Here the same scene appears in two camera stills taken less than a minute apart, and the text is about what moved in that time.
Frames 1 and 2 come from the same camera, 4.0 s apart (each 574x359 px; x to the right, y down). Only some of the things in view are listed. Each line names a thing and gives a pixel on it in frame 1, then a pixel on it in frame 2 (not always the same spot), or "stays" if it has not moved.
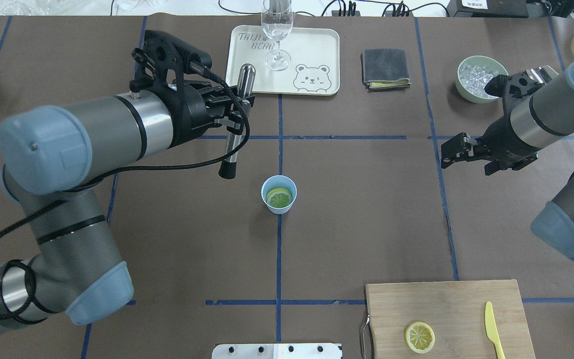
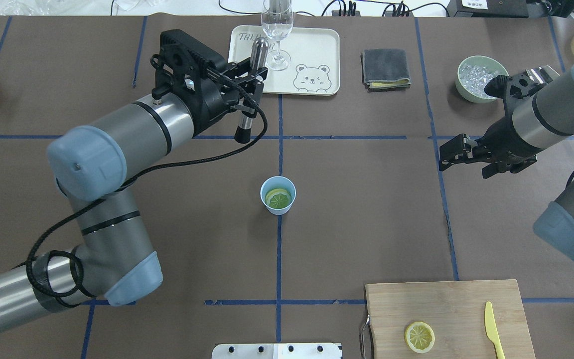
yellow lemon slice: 278,197 stays
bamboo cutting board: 456,311 stays
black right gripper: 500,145 stays
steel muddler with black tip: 246,78 to 259,60
